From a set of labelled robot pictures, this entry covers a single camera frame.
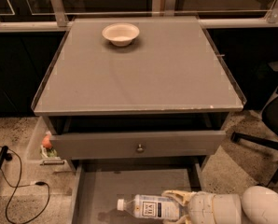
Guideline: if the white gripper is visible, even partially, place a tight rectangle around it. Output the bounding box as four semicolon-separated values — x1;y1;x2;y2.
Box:
161;189;215;224

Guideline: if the clear plastic water bottle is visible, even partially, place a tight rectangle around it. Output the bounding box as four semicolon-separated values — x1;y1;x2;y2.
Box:
117;194;181;221

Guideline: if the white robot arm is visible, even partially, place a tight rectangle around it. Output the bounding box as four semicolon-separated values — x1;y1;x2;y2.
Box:
162;186;278;224

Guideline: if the round metal drawer knob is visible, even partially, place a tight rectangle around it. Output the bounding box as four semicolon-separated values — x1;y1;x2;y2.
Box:
136;144;145;153

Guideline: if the grey open middle drawer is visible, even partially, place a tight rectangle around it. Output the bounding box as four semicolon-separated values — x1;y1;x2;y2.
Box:
67;162;203;224

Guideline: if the grey drawer cabinet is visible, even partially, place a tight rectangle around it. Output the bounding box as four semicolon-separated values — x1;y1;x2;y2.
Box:
31;15;247;224

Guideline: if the grey top drawer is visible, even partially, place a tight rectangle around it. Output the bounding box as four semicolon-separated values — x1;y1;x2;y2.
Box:
50;131;226;160

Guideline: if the black office chair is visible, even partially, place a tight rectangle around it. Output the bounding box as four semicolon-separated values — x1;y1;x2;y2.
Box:
230;59;278;189

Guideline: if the green white packet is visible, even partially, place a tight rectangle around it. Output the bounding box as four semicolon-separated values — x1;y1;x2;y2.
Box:
40;147;58;159

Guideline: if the orange round toy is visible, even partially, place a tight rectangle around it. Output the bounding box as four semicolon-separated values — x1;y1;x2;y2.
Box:
42;135;52;149

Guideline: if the white paper bowl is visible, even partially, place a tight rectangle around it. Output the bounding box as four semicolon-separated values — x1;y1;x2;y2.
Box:
102;23;140;47

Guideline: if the left metal window bracket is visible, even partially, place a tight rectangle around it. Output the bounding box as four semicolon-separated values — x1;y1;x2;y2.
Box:
50;0;68;27

